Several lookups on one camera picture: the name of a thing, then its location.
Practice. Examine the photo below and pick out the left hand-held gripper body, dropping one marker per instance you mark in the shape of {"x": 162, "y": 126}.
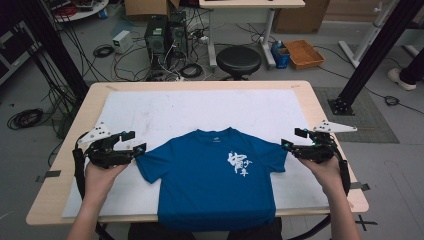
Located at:
{"x": 103, "y": 155}

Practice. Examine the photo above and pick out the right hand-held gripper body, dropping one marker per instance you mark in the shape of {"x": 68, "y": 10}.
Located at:
{"x": 320, "y": 150}

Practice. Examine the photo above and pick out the blue t-shirt with white print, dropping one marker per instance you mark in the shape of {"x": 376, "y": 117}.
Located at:
{"x": 213, "y": 186}

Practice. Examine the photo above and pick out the person's right hand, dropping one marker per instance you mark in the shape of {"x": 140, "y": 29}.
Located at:
{"x": 328, "y": 175}

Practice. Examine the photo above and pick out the person's left hand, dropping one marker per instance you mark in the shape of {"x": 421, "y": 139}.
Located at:
{"x": 96, "y": 181}

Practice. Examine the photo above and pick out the light wooden table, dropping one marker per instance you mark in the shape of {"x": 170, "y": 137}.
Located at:
{"x": 66, "y": 180}

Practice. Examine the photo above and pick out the dark tape strip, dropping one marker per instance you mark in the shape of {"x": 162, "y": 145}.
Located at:
{"x": 50, "y": 174}
{"x": 361, "y": 186}

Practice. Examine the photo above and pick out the dark floor mat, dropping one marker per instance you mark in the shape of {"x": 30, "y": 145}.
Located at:
{"x": 366, "y": 120}

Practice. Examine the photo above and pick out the white table mat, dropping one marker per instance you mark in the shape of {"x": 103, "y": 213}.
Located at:
{"x": 200, "y": 106}

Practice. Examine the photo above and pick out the blue bin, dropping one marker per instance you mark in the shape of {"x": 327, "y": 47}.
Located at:
{"x": 281, "y": 56}

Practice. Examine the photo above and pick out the orange tray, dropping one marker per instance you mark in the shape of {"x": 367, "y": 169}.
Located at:
{"x": 304, "y": 53}

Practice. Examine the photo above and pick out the person's dark clothing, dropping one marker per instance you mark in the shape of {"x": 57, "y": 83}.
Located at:
{"x": 146, "y": 233}

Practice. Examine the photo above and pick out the black tape cross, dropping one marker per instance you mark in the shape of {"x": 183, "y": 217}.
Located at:
{"x": 365, "y": 222}

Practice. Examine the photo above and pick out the small white box device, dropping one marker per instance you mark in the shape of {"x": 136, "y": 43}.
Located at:
{"x": 122, "y": 41}

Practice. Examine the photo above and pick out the black round stool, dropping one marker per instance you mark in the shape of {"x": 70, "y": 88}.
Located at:
{"x": 238, "y": 60}

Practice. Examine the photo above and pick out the black computer tower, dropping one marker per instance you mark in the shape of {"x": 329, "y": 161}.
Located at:
{"x": 178, "y": 35}
{"x": 156, "y": 41}

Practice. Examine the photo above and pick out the white metal stand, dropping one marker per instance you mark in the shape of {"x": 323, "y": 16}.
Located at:
{"x": 366, "y": 36}

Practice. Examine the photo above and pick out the round white table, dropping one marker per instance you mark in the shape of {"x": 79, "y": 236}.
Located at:
{"x": 80, "y": 10}

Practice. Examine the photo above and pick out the wide cardboard box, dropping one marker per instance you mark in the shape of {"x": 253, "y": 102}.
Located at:
{"x": 353, "y": 8}

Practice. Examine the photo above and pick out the white desk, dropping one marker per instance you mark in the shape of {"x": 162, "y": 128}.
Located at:
{"x": 251, "y": 3}

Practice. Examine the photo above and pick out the black metal post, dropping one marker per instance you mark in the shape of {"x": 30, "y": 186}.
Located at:
{"x": 53, "y": 46}
{"x": 373, "y": 56}

